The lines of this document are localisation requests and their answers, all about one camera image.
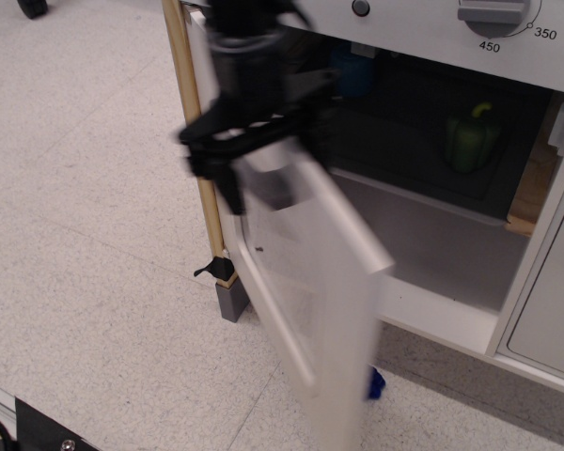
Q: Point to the black tape piece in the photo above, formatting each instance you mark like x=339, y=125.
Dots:
x=220, y=268

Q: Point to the aluminium frame rail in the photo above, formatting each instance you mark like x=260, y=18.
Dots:
x=8, y=415

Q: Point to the black caster wheel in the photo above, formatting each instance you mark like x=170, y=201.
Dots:
x=33, y=9

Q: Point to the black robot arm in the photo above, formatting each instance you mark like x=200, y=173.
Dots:
x=259, y=103

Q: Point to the grey temperature knob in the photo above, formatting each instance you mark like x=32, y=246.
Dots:
x=494, y=18

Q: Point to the blue toy cup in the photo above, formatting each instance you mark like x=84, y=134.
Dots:
x=355, y=72

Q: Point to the blue toy grapes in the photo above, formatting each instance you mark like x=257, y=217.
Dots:
x=376, y=385

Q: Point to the wooden kitchen leg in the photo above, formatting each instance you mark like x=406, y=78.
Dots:
x=179, y=26

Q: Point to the white toy kitchen cabinet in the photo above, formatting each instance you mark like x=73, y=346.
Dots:
x=466, y=248

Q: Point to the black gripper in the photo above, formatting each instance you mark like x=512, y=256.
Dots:
x=220, y=136

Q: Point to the white cabinet drawer door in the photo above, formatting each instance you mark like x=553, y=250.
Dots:
x=538, y=334

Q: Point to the grey leg foot cap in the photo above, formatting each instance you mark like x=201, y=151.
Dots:
x=232, y=301

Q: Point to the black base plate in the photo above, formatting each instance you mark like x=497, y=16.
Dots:
x=37, y=431

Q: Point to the green toy bell pepper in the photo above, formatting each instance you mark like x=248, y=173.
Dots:
x=470, y=139

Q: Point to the white toy oven door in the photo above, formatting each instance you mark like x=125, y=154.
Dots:
x=313, y=271

